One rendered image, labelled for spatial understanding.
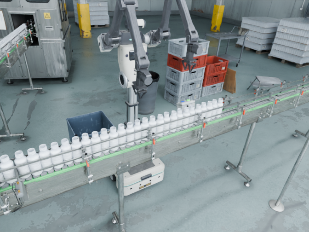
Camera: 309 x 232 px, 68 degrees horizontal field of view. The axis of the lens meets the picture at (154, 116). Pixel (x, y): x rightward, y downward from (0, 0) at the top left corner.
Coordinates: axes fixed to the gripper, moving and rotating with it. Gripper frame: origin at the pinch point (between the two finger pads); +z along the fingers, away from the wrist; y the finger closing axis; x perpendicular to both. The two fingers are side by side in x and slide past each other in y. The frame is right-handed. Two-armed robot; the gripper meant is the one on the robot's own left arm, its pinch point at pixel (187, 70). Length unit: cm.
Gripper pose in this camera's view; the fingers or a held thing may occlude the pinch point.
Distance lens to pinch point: 183.0
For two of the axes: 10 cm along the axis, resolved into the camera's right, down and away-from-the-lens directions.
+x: -8.6, 2.2, -4.7
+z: -0.6, 8.6, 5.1
